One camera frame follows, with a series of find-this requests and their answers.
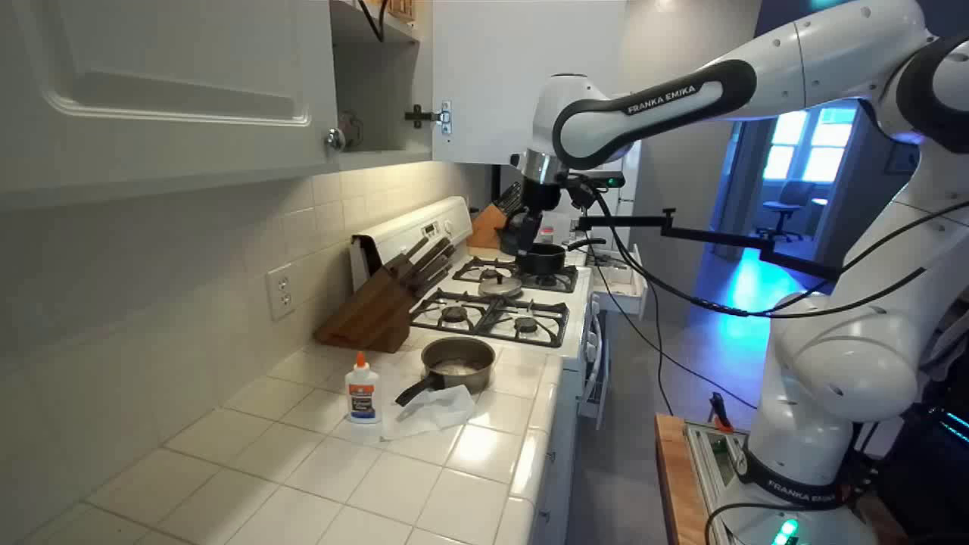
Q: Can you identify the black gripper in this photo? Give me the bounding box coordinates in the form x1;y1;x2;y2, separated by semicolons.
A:
498;179;564;258

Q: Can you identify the metal pan with black handle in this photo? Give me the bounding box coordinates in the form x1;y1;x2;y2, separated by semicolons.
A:
392;337;497;410

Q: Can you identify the black cabinet hinge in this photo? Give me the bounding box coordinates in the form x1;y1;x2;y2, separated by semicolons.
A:
402;101;454;134

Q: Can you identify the white open cabinet door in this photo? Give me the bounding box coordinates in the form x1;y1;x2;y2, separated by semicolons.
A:
431;0;630;170

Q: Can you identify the white closed cabinet door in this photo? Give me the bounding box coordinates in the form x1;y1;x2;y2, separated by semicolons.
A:
0;0;342;210

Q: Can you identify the black pot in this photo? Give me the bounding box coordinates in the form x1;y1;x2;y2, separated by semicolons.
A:
514;235;607;282

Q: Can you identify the small silver pot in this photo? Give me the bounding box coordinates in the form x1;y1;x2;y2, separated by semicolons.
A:
475;267;524;304

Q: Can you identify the white gas stove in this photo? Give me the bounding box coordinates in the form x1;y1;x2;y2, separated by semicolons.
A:
347;195;613;545

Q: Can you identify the dark wooden knife block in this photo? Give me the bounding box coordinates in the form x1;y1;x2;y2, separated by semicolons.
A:
310;232;456;358

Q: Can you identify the white crumpled cloth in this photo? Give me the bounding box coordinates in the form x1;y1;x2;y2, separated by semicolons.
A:
381;381;477;446

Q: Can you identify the white glue bottle orange cap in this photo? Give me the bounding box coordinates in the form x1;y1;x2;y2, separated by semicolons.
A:
342;349;385;423

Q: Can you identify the office chair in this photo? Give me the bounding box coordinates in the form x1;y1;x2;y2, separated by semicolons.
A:
759;179;810;242

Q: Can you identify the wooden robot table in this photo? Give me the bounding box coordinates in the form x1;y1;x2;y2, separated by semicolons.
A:
650;411;911;545

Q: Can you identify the bright window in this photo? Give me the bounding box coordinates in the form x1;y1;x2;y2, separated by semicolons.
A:
762;102;861;188

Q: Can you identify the black camera on stand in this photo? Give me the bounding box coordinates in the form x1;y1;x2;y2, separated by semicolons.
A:
578;170;627;195

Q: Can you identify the thin black hanging cable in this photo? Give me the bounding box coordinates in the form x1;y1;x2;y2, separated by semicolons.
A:
592;258;759;415

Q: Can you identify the open wall cabinet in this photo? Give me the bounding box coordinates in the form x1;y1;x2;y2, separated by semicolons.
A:
331;0;437;172

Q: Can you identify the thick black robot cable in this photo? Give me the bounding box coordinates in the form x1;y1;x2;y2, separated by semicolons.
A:
564;177;969;322

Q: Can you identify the white wall outlet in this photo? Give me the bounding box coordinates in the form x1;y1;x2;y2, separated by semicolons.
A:
264;261;297;324

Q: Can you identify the black cord in cabinet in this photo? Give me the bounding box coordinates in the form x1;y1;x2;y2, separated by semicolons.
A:
357;0;392;43

